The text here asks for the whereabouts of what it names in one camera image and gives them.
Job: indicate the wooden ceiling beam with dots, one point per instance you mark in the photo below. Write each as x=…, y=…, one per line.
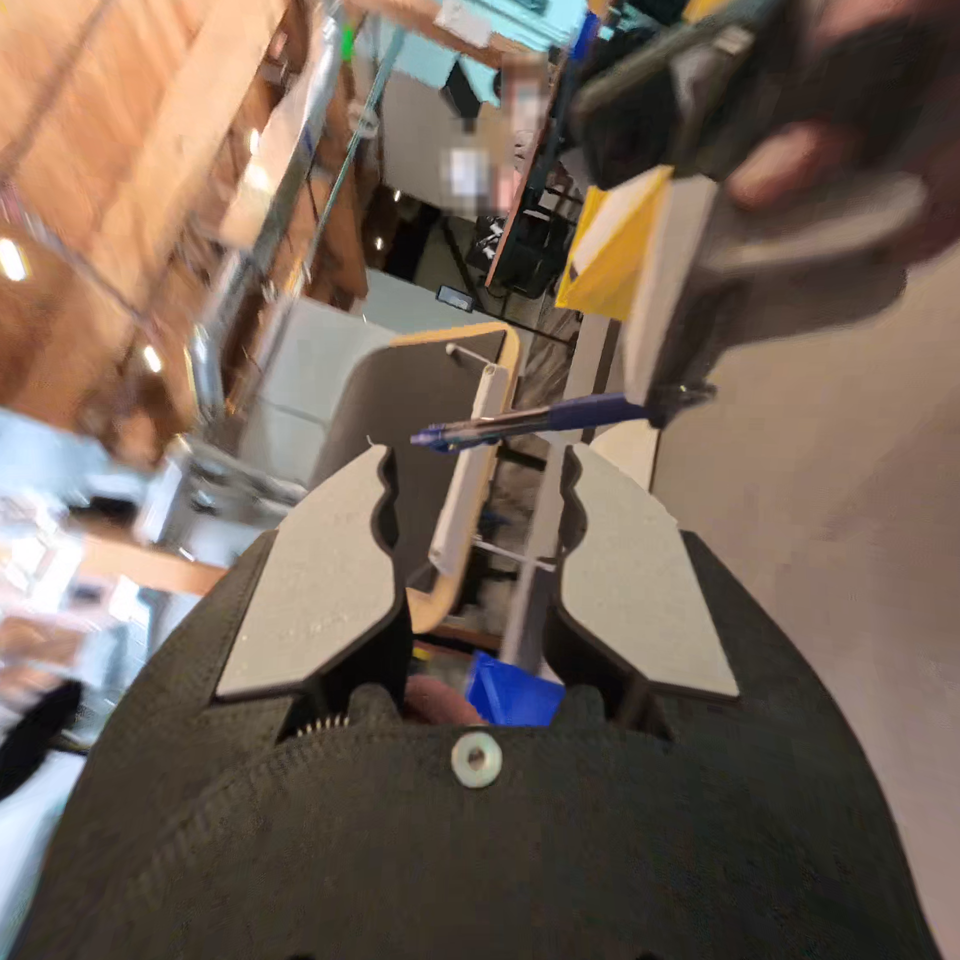
x=143, y=567

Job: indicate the yellow bin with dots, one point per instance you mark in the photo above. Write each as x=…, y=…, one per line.
x=615, y=255

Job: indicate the black office chair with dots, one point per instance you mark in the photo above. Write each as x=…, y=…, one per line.
x=525, y=252

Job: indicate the person's left hand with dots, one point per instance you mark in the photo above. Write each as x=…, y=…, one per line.
x=438, y=702

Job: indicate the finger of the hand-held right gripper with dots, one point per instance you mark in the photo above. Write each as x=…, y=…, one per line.
x=668, y=285

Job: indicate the blue ballpoint pen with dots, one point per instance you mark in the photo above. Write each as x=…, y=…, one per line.
x=525, y=420

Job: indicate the black board with wooden rim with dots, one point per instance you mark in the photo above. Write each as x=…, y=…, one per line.
x=420, y=435

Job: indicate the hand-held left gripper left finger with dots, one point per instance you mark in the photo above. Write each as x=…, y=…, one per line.
x=315, y=600

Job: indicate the large silver ceiling duct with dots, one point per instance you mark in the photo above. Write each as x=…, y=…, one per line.
x=263, y=255

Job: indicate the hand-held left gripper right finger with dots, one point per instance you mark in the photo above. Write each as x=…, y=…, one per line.
x=645, y=600

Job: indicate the large blue bin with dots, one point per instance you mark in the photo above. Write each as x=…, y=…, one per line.
x=513, y=693

